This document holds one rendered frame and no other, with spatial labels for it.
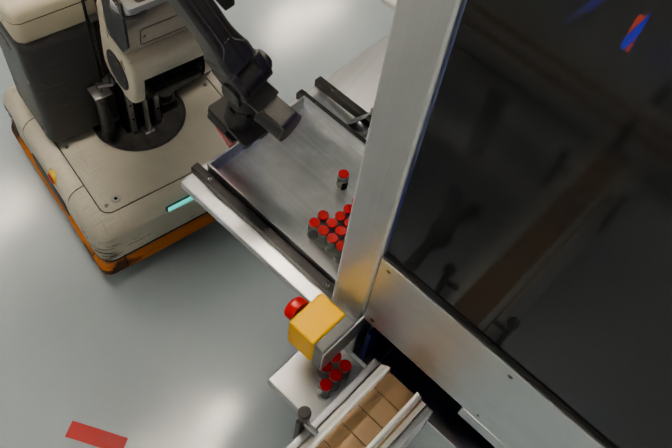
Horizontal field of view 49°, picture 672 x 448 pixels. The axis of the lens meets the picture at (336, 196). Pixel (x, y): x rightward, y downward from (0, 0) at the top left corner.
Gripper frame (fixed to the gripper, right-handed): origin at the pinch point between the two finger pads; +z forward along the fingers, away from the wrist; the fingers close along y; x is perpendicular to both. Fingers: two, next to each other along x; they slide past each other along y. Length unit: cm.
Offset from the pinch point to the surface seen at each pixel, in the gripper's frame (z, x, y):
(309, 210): 1.4, 2.7, 19.3
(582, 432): -41, -14, 69
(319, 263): -3.7, -5.9, 28.7
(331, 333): -17.4, -18.9, 39.2
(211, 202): 4.9, -9.3, 5.6
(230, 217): 3.9, -9.0, 10.4
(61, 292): 102, -23, -27
